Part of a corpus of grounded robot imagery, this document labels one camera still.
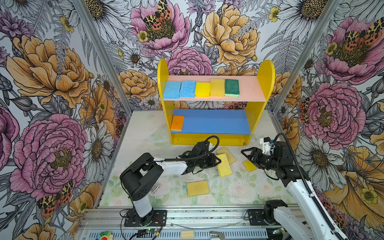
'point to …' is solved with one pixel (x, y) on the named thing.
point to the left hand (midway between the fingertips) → (220, 165)
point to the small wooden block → (187, 234)
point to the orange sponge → (177, 123)
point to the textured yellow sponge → (224, 167)
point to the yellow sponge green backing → (197, 188)
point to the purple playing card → (154, 188)
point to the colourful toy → (105, 235)
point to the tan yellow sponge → (223, 150)
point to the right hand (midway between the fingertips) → (243, 158)
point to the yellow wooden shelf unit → (217, 127)
